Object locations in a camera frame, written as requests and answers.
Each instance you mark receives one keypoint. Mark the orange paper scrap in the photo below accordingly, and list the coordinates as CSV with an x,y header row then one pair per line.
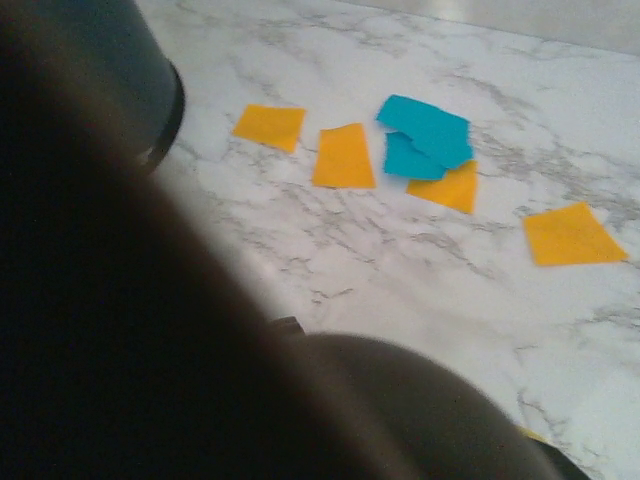
x,y
344,156
270,127
447,192
572,235

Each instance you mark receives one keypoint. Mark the blue paper scrap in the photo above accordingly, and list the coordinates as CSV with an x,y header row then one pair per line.
x,y
430,127
407,165

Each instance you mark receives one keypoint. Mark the cartoon face hand brush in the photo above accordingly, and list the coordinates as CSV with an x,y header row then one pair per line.
x,y
200,350

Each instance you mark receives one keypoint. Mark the dark bin with deer print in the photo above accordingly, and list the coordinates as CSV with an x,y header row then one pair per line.
x,y
150,75

